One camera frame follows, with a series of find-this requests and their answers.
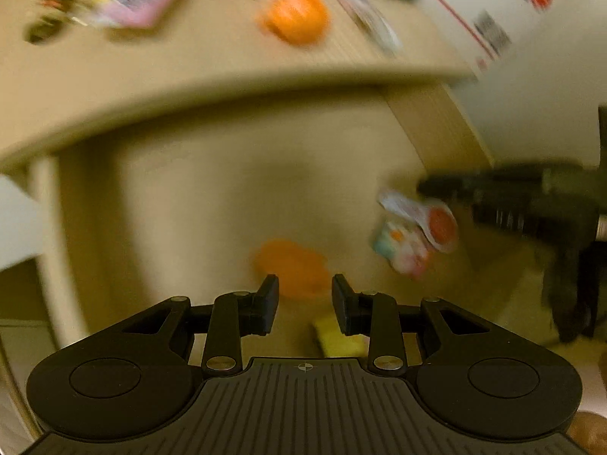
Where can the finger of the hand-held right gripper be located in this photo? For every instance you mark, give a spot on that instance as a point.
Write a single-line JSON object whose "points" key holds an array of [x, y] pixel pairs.
{"points": [[445, 185]]}

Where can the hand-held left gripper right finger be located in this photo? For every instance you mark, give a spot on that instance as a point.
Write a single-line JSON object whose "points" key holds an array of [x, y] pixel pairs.
{"points": [[342, 305]]}

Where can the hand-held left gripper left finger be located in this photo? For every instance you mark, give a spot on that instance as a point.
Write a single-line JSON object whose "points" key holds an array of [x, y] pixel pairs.
{"points": [[269, 305]]}

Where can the orange round object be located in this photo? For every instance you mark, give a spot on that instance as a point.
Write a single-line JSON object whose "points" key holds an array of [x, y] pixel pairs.
{"points": [[291, 268]]}

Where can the colourful snack packet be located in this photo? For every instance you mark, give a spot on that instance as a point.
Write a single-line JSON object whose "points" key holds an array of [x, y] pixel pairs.
{"points": [[412, 237]]}

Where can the white desk drawer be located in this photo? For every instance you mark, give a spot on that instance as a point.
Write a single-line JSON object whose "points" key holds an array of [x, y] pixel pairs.
{"points": [[199, 199]]}

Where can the yellow sponge block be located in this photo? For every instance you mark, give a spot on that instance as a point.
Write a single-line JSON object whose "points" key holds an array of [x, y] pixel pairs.
{"points": [[339, 341]]}

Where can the white flat packet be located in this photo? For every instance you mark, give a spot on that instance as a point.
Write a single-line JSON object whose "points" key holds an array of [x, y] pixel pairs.
{"points": [[372, 19]]}

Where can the orange ball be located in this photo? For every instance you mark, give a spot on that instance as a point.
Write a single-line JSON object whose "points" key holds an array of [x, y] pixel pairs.
{"points": [[296, 16]]}

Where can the white desk front panel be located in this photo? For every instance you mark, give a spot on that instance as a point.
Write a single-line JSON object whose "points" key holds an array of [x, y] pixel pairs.
{"points": [[16, 222]]}

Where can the small dark object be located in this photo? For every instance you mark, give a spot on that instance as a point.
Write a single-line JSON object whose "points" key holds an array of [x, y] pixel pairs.
{"points": [[52, 14]]}

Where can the white printed wall leaflet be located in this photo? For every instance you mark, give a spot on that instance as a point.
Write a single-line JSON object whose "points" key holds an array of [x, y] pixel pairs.
{"points": [[502, 19]]}

